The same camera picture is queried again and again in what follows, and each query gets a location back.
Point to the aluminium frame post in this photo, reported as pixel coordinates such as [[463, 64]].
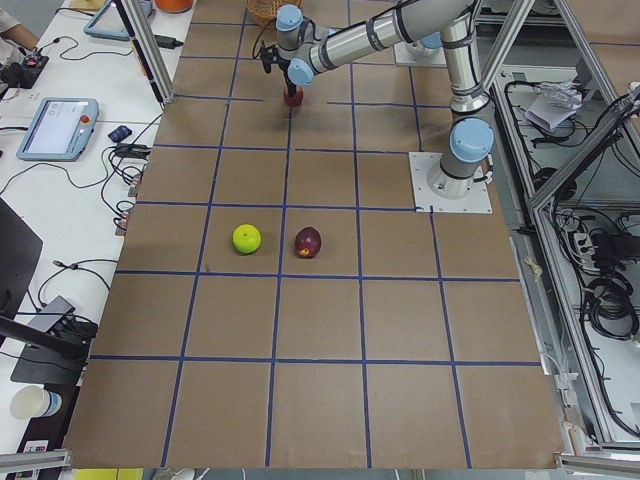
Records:
[[147, 50]]

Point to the black power adapter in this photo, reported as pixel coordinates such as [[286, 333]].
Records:
[[167, 42]]

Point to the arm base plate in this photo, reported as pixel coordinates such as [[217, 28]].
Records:
[[416, 54], [435, 192]]

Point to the green apple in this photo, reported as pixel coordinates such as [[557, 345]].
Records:
[[246, 239]]

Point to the dark blue small pouch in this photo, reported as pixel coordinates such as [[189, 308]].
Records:
[[119, 134]]

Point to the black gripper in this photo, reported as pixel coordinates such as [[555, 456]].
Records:
[[287, 71]]

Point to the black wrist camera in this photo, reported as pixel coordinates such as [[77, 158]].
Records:
[[269, 57]]

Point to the orange bucket with grey lid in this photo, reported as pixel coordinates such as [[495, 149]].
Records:
[[174, 6]]

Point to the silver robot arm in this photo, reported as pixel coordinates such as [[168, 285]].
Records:
[[430, 42], [303, 50]]

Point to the black laptop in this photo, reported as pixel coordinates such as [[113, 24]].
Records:
[[20, 250]]

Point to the dark red apple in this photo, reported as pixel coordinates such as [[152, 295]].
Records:
[[308, 242]]

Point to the white paper cup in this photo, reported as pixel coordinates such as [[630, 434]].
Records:
[[35, 402]]

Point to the blue teach pendant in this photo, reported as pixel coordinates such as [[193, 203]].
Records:
[[107, 23], [60, 130]]

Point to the woven wicker basket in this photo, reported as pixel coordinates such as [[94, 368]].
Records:
[[263, 11]]

